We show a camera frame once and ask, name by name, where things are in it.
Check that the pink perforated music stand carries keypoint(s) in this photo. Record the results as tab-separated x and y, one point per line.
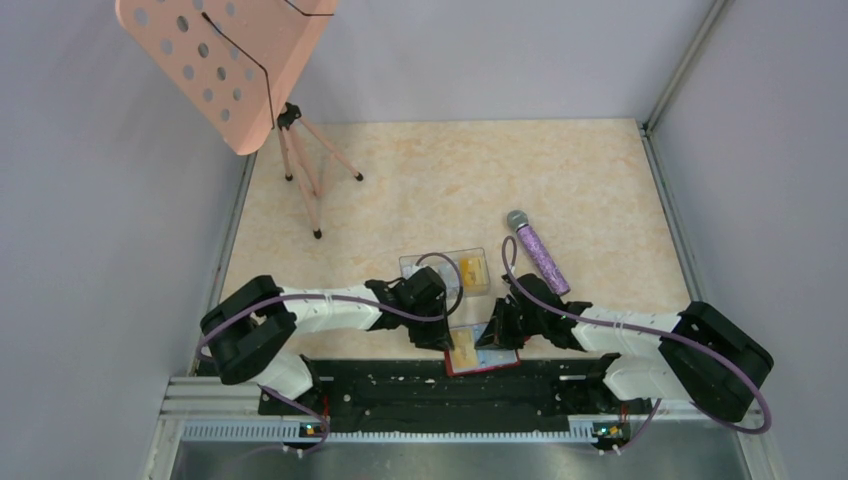
238	62

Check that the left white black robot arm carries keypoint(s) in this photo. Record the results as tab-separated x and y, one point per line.
244	336

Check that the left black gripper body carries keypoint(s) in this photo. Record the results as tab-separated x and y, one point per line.
425	333

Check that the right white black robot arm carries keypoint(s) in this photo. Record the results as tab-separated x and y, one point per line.
697	355

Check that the red leather card holder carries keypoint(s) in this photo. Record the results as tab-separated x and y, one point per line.
480	369

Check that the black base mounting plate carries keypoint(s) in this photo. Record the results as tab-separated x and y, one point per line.
417	396

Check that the white credit card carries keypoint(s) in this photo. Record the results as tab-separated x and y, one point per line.
490	350

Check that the aluminium frame rail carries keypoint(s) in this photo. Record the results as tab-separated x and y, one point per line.
239	411

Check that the purple glitter microphone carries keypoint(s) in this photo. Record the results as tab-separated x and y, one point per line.
518	222

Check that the clear plastic card tray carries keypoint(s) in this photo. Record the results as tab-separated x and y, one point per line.
446	265

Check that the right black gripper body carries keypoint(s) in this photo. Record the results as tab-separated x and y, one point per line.
534	322

